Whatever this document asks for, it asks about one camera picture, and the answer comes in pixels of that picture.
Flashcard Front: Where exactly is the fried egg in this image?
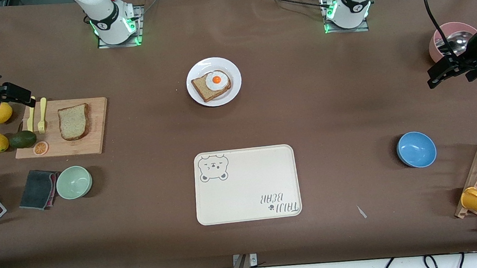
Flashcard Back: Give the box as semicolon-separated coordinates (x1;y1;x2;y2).
204;69;231;92

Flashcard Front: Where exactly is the wooden cutting board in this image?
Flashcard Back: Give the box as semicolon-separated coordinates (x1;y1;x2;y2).
11;96;112;162

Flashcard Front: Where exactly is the blue bowl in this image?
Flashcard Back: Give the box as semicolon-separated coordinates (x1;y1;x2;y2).
395;129;439;170

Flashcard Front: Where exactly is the metal ladle spoon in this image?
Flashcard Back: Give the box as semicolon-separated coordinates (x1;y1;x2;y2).
435;30;474;57

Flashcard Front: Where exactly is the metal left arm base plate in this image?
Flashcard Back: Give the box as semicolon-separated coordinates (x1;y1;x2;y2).
320;0;370;35

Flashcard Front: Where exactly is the yellow plastic fork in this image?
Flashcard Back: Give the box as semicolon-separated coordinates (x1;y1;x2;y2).
35;97;50;135

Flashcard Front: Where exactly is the pink bowl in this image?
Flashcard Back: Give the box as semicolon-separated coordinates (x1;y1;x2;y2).
427;19;477;64

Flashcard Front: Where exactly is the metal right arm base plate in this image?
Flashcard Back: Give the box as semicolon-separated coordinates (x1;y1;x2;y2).
95;5;146;50

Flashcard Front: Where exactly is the grey folded cloth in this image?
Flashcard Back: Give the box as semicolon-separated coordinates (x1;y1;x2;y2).
16;167;62;213

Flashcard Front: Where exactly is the white round plate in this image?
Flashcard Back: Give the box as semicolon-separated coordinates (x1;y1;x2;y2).
184;55;244;109

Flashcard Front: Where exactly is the dark green avocado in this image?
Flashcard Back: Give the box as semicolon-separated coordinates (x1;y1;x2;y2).
8;129;38;150

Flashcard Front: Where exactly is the cream bear print tray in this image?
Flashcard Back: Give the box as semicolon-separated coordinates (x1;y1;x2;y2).
191;143;304;227

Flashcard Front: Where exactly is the pale green bowl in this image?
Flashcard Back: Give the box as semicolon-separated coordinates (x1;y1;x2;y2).
54;164;95;201

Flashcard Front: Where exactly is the orange slice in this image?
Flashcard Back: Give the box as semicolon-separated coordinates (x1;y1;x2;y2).
32;140;50;157

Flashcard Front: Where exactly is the brown bread slice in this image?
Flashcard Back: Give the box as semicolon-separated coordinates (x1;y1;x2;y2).
57;103;92;142
191;69;234;104

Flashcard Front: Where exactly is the yellow plastic knife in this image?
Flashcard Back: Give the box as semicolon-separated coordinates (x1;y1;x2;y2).
25;96;38;132

